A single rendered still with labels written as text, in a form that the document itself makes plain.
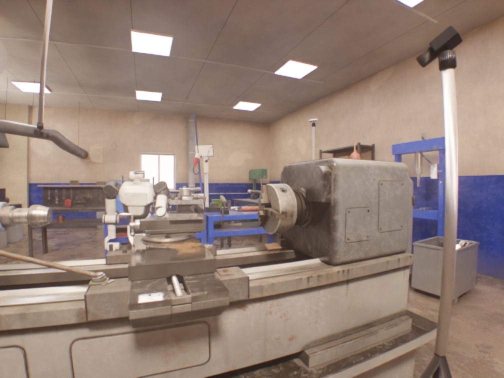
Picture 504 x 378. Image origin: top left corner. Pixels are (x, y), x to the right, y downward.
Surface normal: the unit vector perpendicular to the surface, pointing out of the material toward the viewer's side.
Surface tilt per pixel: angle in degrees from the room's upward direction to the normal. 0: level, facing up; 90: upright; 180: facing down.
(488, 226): 90
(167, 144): 90
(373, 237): 90
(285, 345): 90
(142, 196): 107
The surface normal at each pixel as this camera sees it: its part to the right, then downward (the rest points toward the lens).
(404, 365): 0.38, 0.01
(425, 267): -0.88, 0.00
